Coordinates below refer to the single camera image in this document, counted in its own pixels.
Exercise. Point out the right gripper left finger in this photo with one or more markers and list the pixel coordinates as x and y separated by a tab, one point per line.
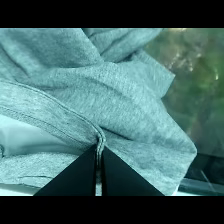
78	176

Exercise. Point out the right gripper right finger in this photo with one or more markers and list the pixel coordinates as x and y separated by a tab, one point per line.
123	180

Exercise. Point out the grey long-sleeved shirt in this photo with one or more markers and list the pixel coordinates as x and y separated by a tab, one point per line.
110	90

